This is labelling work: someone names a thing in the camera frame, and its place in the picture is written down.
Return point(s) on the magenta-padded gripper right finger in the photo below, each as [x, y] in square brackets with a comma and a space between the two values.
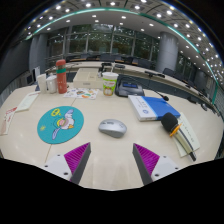
[163, 165]

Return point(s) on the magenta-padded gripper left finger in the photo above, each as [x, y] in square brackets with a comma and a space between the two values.
[60, 165]

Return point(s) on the silver computer mouse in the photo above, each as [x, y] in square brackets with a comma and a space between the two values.
[112, 128]

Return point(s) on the round teal cartoon mouse pad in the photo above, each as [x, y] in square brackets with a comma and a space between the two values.
[50, 130]

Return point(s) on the white paper sheet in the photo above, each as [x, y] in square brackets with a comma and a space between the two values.
[192, 136]

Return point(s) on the blue and white book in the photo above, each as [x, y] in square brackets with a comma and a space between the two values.
[156, 106]

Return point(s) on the red and white leaflet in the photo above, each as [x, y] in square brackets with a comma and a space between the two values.
[7, 120]

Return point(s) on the white paper leaflet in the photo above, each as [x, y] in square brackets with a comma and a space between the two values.
[27, 101]

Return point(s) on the colourful sticker sheet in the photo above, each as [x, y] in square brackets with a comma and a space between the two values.
[81, 93]

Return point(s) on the white lidded mug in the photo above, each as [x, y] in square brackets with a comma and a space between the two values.
[51, 84]

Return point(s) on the stack of white paper cups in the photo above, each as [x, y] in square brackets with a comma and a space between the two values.
[42, 84]

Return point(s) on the black conference microphone unit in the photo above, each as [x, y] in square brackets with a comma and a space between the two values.
[128, 89]

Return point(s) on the red bottle with green band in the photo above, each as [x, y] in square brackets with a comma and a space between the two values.
[61, 80]

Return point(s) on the white cardboard box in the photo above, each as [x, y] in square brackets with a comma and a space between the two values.
[86, 80]

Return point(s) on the group of dark chairs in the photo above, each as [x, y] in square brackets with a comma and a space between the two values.
[168, 71]

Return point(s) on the white printed cup with straw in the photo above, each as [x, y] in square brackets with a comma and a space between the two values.
[109, 85]

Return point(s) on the small desk monitor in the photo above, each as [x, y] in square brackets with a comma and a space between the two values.
[36, 73]

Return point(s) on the group of ceiling lights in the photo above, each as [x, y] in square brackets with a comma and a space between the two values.
[88, 5]

